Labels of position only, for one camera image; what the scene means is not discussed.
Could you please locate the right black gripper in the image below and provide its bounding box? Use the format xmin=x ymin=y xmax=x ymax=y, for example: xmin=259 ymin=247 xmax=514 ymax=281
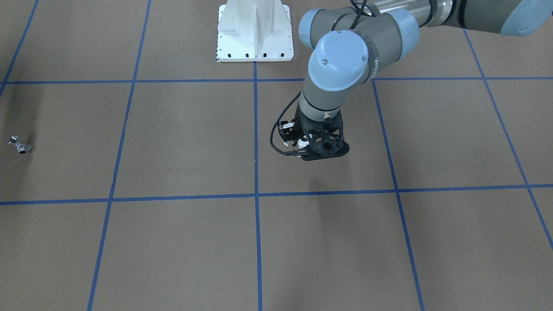
xmin=279 ymin=109 xmax=343 ymax=149

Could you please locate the white pedestal column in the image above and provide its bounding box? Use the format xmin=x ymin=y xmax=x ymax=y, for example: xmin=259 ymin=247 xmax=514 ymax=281
xmin=216 ymin=0 xmax=294 ymax=62

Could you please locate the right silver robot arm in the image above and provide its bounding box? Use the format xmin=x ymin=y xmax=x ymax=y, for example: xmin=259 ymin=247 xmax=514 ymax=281
xmin=271 ymin=0 xmax=552 ymax=161

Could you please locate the black camera cable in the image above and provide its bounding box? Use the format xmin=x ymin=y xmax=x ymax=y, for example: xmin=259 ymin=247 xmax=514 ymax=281
xmin=270 ymin=91 xmax=307 ymax=157

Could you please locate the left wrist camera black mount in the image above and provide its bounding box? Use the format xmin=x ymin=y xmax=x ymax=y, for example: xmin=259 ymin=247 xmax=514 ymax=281
xmin=296 ymin=127 xmax=350 ymax=161

